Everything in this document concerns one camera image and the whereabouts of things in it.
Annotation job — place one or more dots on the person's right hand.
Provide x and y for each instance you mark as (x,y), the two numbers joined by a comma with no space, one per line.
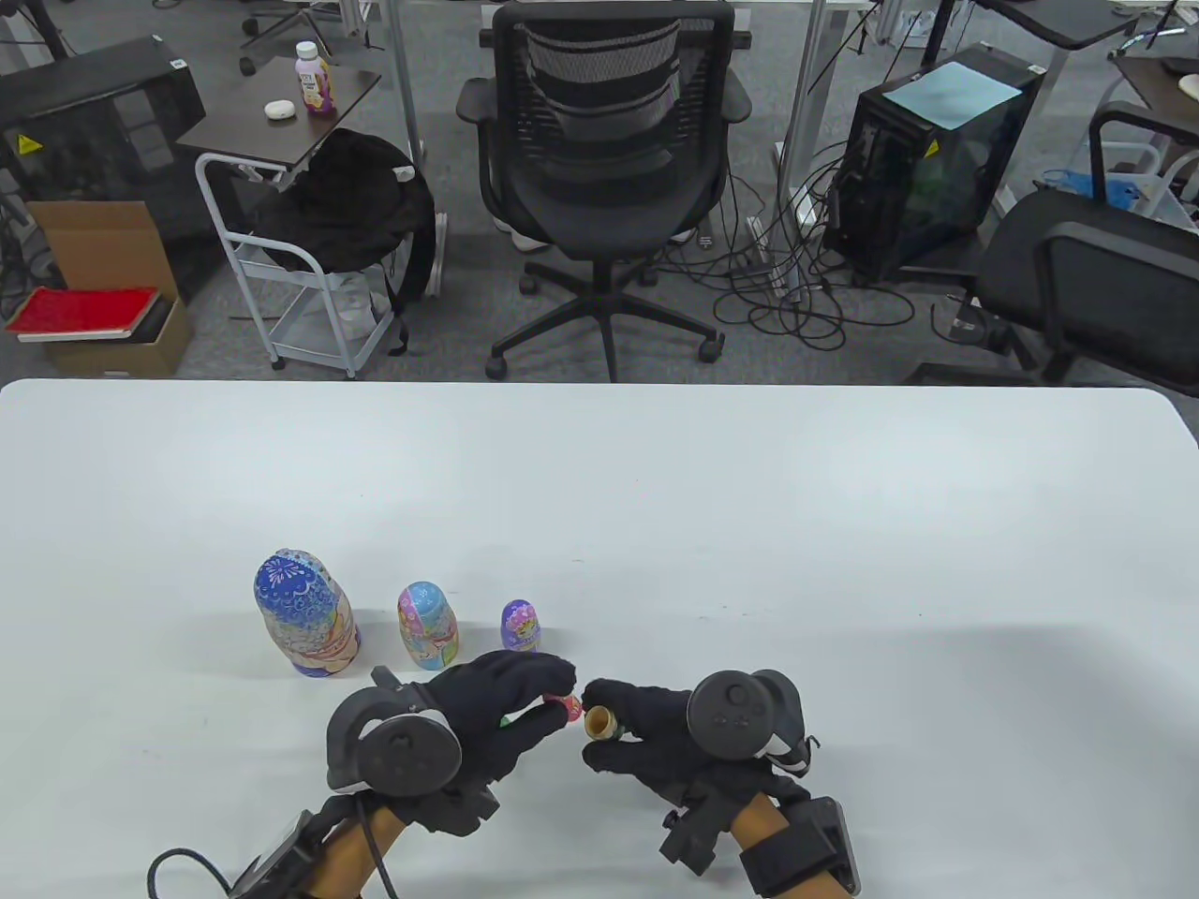
(656,740)

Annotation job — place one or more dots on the person's left hand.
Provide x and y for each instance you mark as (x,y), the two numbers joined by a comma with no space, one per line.
(496,693)

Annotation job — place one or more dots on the smallest red Russian doll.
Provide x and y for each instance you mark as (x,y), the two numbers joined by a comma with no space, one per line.
(569,704)

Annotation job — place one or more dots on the large cream Russian doll bottom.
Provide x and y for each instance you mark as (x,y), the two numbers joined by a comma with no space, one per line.
(318,651)

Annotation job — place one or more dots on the large blue Russian doll top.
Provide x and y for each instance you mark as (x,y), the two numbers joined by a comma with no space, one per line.
(295,585)

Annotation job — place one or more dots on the person's right forearm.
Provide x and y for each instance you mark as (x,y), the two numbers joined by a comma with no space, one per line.
(759,819)

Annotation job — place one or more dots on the person's left forearm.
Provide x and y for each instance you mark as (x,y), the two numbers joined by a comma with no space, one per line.
(361,852)

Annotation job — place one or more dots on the black VR controller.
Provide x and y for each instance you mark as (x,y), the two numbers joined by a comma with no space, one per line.
(403,754)
(735,716)

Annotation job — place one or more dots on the white metal rolling cart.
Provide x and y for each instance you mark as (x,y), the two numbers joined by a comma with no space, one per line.
(323,348)

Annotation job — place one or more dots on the white shoe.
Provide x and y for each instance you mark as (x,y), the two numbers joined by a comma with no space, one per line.
(529,239)

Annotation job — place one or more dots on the white power strip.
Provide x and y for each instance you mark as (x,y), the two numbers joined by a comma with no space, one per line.
(785,272)

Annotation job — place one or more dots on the black bag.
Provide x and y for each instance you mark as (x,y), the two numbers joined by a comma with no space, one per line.
(347,206)

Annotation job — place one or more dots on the black mesh office chair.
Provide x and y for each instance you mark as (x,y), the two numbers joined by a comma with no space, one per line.
(599,187)

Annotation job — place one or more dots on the red notebook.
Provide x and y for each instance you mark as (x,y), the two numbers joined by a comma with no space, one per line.
(80,311)

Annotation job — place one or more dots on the open cardboard box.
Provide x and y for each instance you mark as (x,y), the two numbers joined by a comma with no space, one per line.
(103,243)

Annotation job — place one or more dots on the black glass computer tower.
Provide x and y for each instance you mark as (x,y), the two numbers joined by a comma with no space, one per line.
(918,197)

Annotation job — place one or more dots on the white metal desk leg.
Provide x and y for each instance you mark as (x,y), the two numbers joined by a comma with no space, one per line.
(807,94)
(407,84)

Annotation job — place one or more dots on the dark brown side table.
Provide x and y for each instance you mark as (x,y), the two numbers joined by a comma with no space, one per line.
(244,126)

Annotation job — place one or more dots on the small white oval object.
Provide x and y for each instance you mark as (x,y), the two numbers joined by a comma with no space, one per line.
(279,110)

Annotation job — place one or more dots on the black padded office chair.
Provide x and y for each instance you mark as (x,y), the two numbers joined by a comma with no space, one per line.
(1077,272)

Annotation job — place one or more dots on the purple drink bottle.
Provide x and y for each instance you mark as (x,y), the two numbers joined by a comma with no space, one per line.
(316,84)

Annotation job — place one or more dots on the black chair base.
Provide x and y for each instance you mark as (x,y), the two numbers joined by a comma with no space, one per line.
(281,23)

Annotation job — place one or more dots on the black cabinet with warning sticker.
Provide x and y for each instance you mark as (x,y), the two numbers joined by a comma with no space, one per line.
(94,112)

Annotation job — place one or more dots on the light blue paper sheet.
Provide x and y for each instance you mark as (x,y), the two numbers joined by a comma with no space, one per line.
(951,94)

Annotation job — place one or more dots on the blue plastic bag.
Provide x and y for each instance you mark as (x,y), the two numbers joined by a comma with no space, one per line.
(1105,187)

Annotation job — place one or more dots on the black desk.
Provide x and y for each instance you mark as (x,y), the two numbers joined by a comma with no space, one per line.
(1058,19)

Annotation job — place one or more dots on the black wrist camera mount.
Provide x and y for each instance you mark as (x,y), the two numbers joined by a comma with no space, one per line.
(693,843)
(459,813)

